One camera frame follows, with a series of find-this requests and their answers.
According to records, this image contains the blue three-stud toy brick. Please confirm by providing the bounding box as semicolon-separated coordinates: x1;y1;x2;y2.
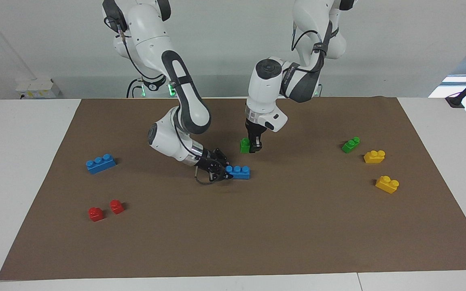
86;154;117;175
225;165;251;180

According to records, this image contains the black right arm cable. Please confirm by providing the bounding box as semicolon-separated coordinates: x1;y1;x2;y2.
113;18;218;186

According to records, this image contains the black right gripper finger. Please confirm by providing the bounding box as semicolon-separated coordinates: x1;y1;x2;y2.
215;148;230;167
211;170;234;183

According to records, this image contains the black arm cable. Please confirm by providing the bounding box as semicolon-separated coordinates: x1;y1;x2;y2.
113;18;218;186
291;20;326;55

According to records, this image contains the white box with yellow label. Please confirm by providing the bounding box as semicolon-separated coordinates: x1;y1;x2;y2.
16;78;61;99

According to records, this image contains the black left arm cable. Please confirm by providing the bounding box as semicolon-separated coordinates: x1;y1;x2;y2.
291;20;326;55

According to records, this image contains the brown paper table mat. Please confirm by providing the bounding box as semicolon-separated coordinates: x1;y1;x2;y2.
0;96;466;281

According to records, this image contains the black right base cable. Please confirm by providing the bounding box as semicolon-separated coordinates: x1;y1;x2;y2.
126;78;144;98

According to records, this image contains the yellow two-stud toy brick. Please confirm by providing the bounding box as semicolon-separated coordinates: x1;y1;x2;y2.
364;150;386;164
375;175;400;194

